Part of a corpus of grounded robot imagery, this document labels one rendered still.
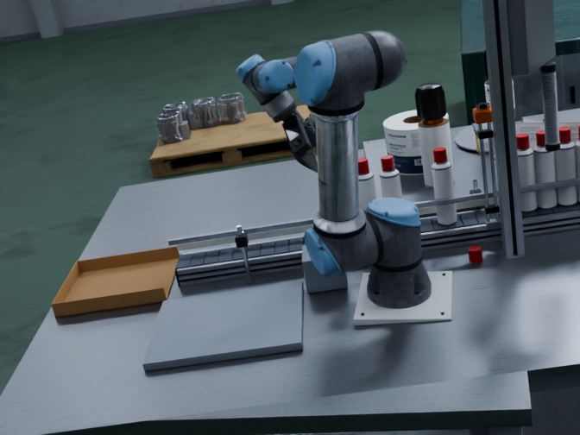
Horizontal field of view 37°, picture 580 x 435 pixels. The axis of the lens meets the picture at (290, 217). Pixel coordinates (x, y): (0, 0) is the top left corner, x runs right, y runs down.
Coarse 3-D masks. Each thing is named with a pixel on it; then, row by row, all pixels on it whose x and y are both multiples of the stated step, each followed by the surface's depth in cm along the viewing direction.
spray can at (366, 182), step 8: (360, 160) 222; (360, 168) 221; (368, 168) 222; (360, 176) 222; (368, 176) 222; (360, 184) 222; (368, 184) 222; (360, 192) 223; (368, 192) 223; (360, 200) 224; (368, 200) 224; (360, 208) 226
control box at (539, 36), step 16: (512, 0) 189; (528, 0) 189; (544, 0) 196; (512, 16) 190; (528, 16) 190; (544, 16) 197; (512, 32) 192; (528, 32) 191; (544, 32) 198; (512, 48) 193; (528, 48) 192; (544, 48) 199; (512, 64) 195; (528, 64) 193; (544, 64) 200
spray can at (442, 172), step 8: (440, 152) 218; (440, 160) 219; (432, 168) 220; (440, 168) 219; (448, 168) 219; (432, 176) 222; (440, 176) 220; (448, 176) 220; (440, 184) 221; (448, 184) 221; (440, 192) 222; (448, 192) 221; (440, 208) 224; (448, 208) 223; (440, 216) 225; (448, 216) 224; (456, 216) 225; (440, 224) 226; (448, 224) 225
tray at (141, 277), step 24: (96, 264) 249; (120, 264) 248; (144, 264) 247; (168, 264) 244; (72, 288) 240; (96, 288) 238; (120, 288) 235; (144, 288) 232; (168, 288) 230; (72, 312) 226
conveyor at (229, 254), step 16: (560, 208) 223; (576, 208) 221; (432, 224) 227; (464, 224) 224; (288, 240) 234; (304, 240) 232; (192, 256) 235; (208, 256) 233; (224, 256) 231; (240, 256) 229; (256, 256) 228
